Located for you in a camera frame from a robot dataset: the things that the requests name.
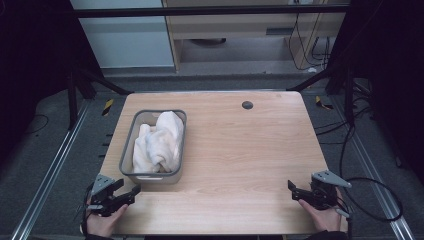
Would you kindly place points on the person's right hand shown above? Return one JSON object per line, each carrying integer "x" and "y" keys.
{"x": 325, "y": 218}

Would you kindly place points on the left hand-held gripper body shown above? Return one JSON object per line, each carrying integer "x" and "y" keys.
{"x": 101, "y": 200}

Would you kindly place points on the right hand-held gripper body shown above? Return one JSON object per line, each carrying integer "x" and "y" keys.
{"x": 323, "y": 195}

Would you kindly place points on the white towel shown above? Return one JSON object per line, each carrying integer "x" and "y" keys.
{"x": 163, "y": 140}

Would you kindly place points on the aluminium floor rail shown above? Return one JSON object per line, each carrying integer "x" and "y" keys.
{"x": 50, "y": 173}
{"x": 365, "y": 160}

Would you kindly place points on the wooden background desk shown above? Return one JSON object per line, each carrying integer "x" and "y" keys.
{"x": 233, "y": 26}

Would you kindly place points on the black stand leg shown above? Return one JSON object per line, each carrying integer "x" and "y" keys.
{"x": 349, "y": 100}
{"x": 72, "y": 100}

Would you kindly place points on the black frame crossbar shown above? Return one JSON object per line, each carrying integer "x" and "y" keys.
{"x": 200, "y": 11}

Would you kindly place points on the white cabinet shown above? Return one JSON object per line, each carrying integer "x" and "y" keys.
{"x": 126, "y": 43}

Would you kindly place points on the grey table grommet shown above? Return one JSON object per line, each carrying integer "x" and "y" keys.
{"x": 247, "y": 105}

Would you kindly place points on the dark curtain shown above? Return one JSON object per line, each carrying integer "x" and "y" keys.
{"x": 393, "y": 66}
{"x": 33, "y": 66}

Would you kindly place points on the grey plastic basket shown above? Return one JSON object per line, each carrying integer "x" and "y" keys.
{"x": 128, "y": 153}

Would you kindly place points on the yellow black tape marker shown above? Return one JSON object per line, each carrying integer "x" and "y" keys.
{"x": 322, "y": 104}
{"x": 107, "y": 107}

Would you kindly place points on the person's left hand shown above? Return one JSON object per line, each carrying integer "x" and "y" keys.
{"x": 103, "y": 225}

